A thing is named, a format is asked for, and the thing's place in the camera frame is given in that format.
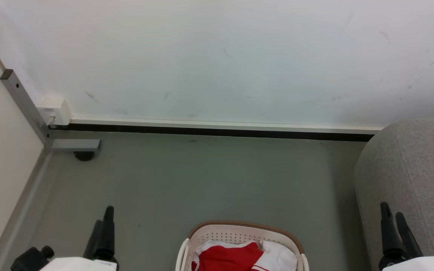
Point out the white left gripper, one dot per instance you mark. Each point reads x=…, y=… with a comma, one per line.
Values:
x=81, y=265

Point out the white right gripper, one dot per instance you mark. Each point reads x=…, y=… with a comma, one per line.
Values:
x=420, y=264

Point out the red garment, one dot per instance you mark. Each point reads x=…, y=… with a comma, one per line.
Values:
x=228, y=259

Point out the grey fabric sofa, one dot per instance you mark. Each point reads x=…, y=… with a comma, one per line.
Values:
x=416, y=169

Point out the black left wrist knob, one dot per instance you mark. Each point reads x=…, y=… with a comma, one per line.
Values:
x=30, y=259

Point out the cream perforated laundry basket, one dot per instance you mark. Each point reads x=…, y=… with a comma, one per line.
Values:
x=232, y=234

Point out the white and black skirting board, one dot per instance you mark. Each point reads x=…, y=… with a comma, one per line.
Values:
x=220, y=128

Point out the black round frame foot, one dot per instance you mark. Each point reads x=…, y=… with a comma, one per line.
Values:
x=84, y=156

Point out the white wall socket box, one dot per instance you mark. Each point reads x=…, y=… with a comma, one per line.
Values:
x=55, y=109

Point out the grey metal frame post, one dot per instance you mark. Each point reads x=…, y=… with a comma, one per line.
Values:
x=26, y=105

